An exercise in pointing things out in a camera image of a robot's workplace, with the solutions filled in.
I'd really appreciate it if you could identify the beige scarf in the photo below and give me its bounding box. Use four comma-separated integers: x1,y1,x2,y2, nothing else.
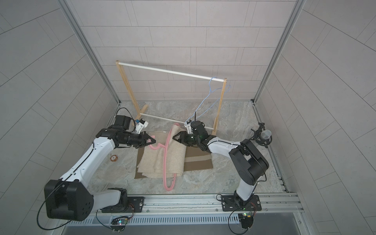
138,131,187,179

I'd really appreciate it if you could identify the right aluminium corner post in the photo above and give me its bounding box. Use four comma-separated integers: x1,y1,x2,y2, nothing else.
252,0,305,105

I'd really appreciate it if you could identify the left circuit board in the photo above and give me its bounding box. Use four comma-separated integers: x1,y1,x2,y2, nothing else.
110,216,132,233

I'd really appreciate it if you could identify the light blue wire hanger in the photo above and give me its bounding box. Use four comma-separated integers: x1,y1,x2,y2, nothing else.
184,77,232,125

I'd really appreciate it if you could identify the left aluminium corner post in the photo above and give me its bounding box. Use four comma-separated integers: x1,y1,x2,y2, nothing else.
57,0,121,104

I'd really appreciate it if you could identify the wooden clothes rack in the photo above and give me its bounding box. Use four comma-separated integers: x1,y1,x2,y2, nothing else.
116,60,227,135

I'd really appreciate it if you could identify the aluminium corner post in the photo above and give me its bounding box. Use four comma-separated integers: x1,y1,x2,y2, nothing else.
252,0,305,105
57,0,121,104

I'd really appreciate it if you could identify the right circuit board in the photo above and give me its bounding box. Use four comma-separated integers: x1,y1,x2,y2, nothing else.
238,213,254,230

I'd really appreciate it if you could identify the gold chess piece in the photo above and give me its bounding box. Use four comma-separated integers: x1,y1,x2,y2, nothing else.
110,155,118,162

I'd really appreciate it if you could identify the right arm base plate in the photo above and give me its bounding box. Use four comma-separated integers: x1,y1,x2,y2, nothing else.
216,194,262,212

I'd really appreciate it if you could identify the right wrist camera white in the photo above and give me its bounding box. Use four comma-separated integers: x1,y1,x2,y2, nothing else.
184,120,193,134

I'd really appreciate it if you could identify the circuit board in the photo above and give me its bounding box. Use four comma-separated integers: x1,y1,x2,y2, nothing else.
238,213,254,230
110,216,132,233

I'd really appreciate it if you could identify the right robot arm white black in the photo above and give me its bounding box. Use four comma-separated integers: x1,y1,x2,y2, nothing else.
172,120,272,210

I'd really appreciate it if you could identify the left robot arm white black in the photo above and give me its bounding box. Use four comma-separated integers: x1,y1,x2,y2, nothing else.
44,115,156,221

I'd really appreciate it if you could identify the brown striped scarf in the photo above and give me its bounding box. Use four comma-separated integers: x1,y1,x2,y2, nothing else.
134,147,213,179

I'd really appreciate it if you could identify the pink plastic hanger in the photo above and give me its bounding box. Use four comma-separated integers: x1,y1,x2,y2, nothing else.
143,123,186,192

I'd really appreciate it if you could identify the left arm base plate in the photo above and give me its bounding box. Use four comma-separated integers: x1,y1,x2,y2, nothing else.
101,196,145,213

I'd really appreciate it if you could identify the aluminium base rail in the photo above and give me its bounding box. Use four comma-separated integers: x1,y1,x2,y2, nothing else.
55,192,305,218

